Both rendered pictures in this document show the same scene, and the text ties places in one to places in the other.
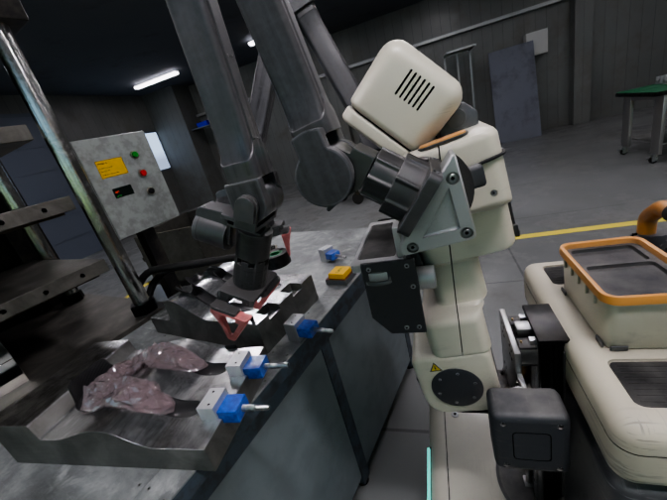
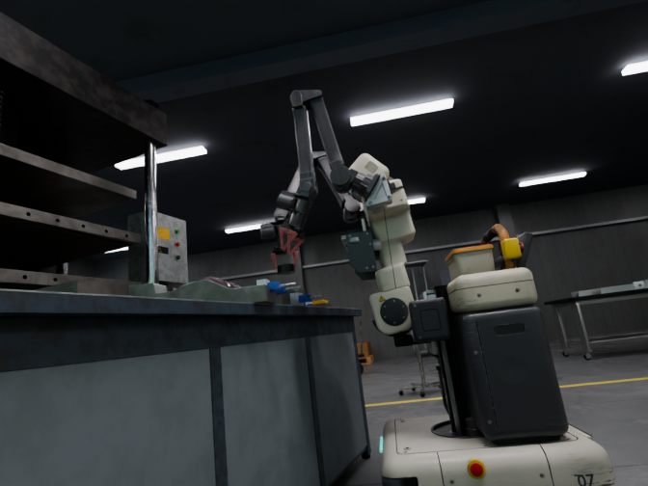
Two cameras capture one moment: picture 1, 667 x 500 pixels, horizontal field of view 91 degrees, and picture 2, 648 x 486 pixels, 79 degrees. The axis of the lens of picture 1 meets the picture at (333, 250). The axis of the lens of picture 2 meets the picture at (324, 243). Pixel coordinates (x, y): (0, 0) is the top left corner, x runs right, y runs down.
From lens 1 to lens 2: 1.15 m
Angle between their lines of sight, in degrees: 36
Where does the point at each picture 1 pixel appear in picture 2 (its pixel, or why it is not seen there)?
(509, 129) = not seen: hidden behind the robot
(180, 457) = (248, 293)
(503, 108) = not seen: hidden behind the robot
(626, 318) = (464, 260)
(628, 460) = (462, 293)
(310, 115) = (337, 158)
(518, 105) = not seen: hidden behind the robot
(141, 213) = (167, 269)
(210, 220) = (286, 196)
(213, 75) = (305, 146)
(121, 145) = (172, 223)
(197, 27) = (304, 133)
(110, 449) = (203, 294)
